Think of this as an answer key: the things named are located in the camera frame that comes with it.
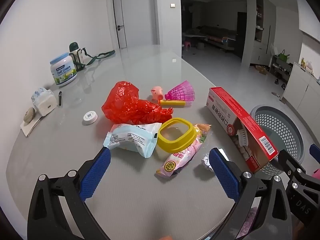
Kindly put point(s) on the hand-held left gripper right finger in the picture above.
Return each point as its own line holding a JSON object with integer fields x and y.
{"x": 223, "y": 175}

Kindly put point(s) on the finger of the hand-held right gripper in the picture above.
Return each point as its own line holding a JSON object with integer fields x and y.
{"x": 287, "y": 162}
{"x": 315, "y": 151}

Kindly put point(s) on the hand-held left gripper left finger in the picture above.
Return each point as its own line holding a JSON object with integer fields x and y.
{"x": 96, "y": 172}

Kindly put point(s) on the grey perforated basket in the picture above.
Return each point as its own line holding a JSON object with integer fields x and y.
{"x": 277, "y": 122}

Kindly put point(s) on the pink snack wrapper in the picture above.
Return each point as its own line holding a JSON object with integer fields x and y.
{"x": 180, "y": 158}

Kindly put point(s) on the light blue wipe packet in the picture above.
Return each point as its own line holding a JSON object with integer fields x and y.
{"x": 132, "y": 140}

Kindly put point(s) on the white round disc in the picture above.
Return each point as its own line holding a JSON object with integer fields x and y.
{"x": 90, "y": 117}

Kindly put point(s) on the red cardboard box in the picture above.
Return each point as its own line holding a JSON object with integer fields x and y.
{"x": 232, "y": 107}

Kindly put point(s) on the red plastic bag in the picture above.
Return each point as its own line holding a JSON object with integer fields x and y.
{"x": 125, "y": 102}

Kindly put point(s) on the pink plastic shuttlecock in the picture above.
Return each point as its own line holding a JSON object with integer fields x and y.
{"x": 183, "y": 91}

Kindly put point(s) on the pink patterned clothing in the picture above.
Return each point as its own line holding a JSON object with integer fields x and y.
{"x": 248, "y": 222}

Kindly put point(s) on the white base cabinet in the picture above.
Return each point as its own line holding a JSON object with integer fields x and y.
{"x": 302, "y": 87}

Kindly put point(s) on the black pen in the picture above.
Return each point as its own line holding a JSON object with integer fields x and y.
{"x": 60, "y": 98}

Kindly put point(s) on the small white box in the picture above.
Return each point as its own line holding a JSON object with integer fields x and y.
{"x": 46, "y": 106}

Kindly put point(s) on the pink white bag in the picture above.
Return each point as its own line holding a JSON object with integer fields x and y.
{"x": 310, "y": 67}

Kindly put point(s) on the beige round stone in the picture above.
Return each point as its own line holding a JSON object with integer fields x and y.
{"x": 28, "y": 115}

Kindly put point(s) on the shoe rack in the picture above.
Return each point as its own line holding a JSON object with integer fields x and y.
{"x": 281, "y": 68}

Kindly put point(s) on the yellow green bottle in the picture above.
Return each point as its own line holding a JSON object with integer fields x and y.
{"x": 303, "y": 62}

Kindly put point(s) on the white blue printed tissue pack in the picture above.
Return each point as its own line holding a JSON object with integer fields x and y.
{"x": 40, "y": 93}

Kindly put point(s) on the green bag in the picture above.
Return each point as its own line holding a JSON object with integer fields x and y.
{"x": 284, "y": 56}

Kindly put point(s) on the pink pig toy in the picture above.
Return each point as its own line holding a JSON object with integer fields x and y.
{"x": 157, "y": 92}

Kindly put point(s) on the milk powder can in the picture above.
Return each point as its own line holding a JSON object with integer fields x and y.
{"x": 62, "y": 71}

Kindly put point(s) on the grey bucket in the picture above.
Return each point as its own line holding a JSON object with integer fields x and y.
{"x": 201, "y": 46}

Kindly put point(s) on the tall shelf unit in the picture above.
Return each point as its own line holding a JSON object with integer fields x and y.
{"x": 261, "y": 30}

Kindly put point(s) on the dark sofa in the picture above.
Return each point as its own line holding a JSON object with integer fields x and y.
{"x": 215, "y": 33}

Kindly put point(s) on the white door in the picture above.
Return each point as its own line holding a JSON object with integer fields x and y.
{"x": 137, "y": 15}

